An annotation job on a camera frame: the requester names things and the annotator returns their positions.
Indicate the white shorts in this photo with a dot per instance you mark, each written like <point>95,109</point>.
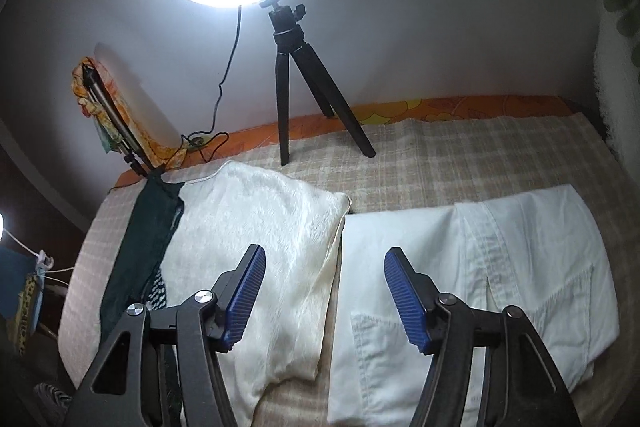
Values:
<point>525,232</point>

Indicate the colourful floral cloth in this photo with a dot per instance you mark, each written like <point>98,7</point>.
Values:
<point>135,127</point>

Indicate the cream and green patterned garment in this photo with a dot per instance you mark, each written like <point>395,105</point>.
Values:
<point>250,207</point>

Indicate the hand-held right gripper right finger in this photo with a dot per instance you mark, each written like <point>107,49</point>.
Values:
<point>402,297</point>

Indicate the small black tripod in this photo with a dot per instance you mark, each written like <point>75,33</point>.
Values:
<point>290,37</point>

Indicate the white leaf print curtain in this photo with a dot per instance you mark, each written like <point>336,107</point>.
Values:
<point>620,57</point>

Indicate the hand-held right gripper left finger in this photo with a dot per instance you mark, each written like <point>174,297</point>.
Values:
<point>245,297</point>

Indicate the folded metal tripod stand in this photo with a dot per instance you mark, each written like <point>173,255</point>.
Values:
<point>107,104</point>

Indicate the beige checked blanket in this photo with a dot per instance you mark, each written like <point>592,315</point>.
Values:
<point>425,157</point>

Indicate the orange floral bedsheet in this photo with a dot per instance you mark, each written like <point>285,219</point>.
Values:
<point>450,107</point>

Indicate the small white clip lamp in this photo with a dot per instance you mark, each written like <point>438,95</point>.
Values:
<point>42,259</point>

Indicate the dark striped cloth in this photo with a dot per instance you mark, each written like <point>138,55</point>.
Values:
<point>52,399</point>

